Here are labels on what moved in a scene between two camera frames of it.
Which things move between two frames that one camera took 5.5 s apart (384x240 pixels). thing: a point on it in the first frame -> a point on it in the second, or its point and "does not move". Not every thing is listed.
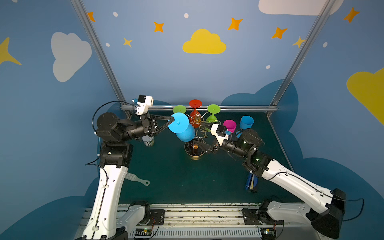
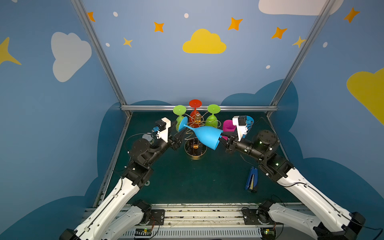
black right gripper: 216,145 -> 231,144
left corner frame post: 81,11 does not move
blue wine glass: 184,131 -> 209,136
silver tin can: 148,141 does not move
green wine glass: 179,108 does not move
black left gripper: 151,124 -> 174,139
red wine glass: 195,118 does not move
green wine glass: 213,109 does not move
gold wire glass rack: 195,147 does not move
